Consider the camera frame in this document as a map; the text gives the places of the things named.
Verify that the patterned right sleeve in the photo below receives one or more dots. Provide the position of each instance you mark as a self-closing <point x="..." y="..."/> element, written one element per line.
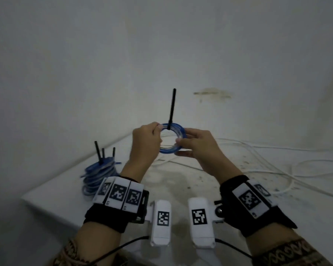
<point x="291" y="254"/>

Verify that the person's right hand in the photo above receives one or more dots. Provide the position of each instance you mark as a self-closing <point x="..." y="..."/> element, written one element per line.
<point x="208" y="149"/>

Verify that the person's left forearm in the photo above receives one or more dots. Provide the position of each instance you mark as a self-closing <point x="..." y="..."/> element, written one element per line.
<point x="95" y="241"/>

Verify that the white right marker plate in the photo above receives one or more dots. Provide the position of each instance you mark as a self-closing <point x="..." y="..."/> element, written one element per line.
<point x="249" y="199"/>

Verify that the person's left hand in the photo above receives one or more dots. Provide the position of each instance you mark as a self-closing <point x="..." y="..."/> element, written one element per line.
<point x="143" y="146"/>

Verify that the patterned sleeve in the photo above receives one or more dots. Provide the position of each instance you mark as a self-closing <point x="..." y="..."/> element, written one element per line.
<point x="291" y="254"/>
<point x="69" y="253"/>

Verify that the patterned left sleeve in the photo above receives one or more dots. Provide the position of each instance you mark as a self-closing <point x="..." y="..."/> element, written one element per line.
<point x="69" y="253"/>

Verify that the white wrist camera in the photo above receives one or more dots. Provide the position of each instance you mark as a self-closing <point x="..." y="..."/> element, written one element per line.
<point x="162" y="218"/>
<point x="199" y="218"/>

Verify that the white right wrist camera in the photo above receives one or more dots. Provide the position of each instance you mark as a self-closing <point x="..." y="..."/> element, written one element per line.
<point x="199" y="218"/>

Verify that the person's left fingers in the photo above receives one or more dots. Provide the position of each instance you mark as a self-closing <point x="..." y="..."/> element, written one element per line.
<point x="157" y="127"/>

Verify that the person's right forearm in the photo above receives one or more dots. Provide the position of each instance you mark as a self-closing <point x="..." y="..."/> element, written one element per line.
<point x="272" y="236"/>

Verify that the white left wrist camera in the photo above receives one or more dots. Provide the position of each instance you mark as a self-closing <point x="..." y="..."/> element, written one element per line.
<point x="162" y="218"/>

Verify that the white left marker plates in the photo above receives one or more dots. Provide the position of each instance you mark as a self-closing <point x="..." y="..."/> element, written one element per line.
<point x="118" y="192"/>

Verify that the person's right thumb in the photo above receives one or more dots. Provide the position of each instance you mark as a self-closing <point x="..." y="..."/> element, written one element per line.
<point x="186" y="153"/>

